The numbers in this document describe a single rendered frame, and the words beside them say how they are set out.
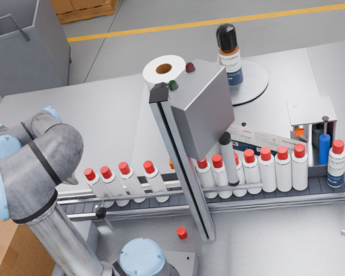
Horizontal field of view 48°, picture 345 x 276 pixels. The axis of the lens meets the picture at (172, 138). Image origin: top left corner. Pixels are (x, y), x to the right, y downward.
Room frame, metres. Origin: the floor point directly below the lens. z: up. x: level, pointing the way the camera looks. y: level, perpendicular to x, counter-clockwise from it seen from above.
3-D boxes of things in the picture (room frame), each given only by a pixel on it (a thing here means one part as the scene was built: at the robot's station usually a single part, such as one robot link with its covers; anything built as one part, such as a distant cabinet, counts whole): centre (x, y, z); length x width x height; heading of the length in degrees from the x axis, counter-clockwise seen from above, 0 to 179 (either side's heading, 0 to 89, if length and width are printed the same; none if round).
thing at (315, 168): (0.81, -0.44, 1.01); 0.14 x 0.13 x 0.26; 72
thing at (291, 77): (1.24, -0.26, 0.86); 0.80 x 0.67 x 0.05; 72
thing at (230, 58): (1.37, -0.36, 1.04); 0.09 x 0.09 x 0.29
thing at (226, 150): (0.71, -0.13, 1.18); 0.04 x 0.04 x 0.21
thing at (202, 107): (0.74, -0.08, 1.38); 0.17 x 0.10 x 0.19; 127
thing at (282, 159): (0.75, -0.31, 0.98); 0.05 x 0.05 x 0.20
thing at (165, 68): (1.46, -0.07, 0.95); 0.20 x 0.20 x 0.14
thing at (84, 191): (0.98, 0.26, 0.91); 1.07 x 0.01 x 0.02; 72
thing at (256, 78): (1.37, -0.36, 0.89); 0.31 x 0.31 x 0.01
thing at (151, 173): (0.89, 0.11, 0.98); 0.05 x 0.05 x 0.20
